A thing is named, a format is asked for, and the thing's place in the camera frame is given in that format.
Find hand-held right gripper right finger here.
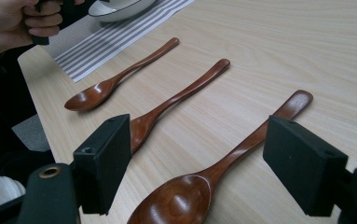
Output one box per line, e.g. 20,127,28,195
262,115,350,217

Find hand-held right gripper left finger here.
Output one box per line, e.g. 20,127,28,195
73,113,133,216

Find brown wooden spoon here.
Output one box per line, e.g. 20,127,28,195
127,90,314,224
130,58,231,154
63,36,181,113

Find grey striped placemat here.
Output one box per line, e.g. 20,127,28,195
44,0,196,83

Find white bowl with dark rim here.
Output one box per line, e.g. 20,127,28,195
88,0,158,23

